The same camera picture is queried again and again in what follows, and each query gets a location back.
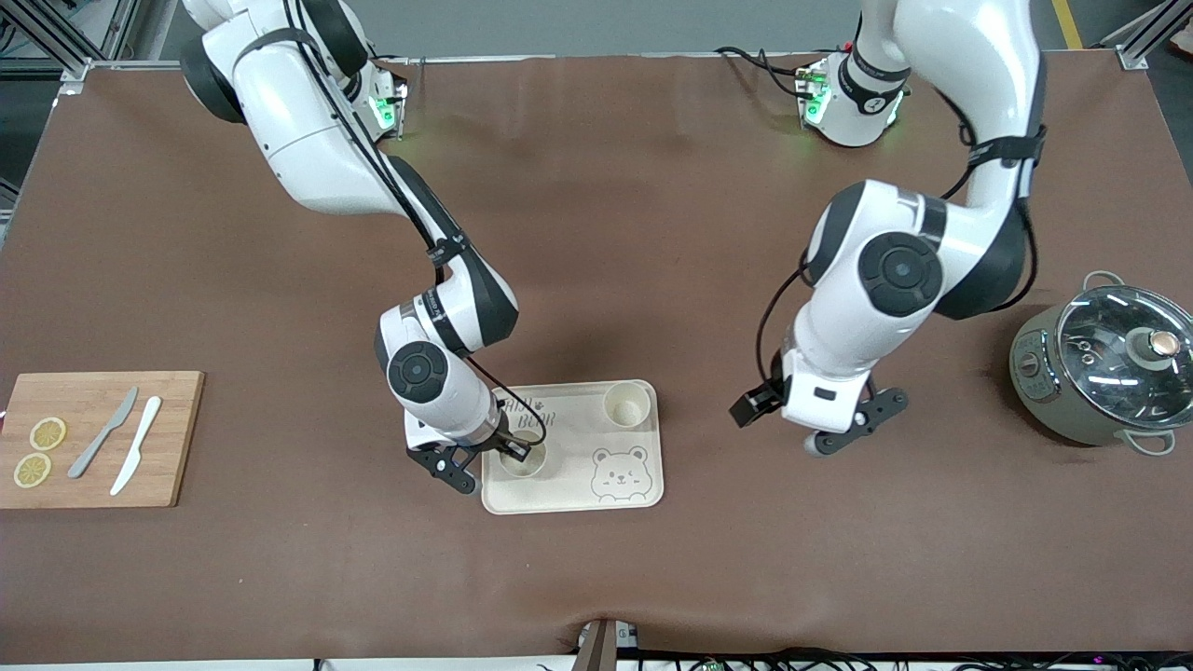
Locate white IKEA cup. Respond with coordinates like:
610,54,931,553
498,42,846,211
603,381,652,431
500,431,549,480

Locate beige bear print tray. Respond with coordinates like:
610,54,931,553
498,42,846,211
481,379,665,515

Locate brown table cover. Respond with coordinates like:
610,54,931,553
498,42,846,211
0,51,1193,664

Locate grey-green electric cooking pot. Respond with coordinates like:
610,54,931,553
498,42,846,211
1009,270,1193,457

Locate wooden cutting board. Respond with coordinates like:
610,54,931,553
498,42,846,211
0,371,206,510

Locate glass pot lid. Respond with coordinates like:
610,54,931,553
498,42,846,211
1058,285,1193,431

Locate white plastic knife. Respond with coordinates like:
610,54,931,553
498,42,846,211
110,396,163,497

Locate grey plastic knife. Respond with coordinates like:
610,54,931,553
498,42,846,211
67,387,139,480

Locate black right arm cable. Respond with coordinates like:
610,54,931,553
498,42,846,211
280,0,523,445

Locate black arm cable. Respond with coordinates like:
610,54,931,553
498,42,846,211
280,0,523,445
755,56,1041,402

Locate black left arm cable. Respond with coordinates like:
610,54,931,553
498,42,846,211
755,56,1041,402

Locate metal table edge bracket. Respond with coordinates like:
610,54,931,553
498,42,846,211
573,617,640,671

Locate black left base cables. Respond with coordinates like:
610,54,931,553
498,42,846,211
715,45,821,99

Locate aluminium frame profile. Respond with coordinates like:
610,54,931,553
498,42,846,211
1100,0,1193,72
0,0,141,94

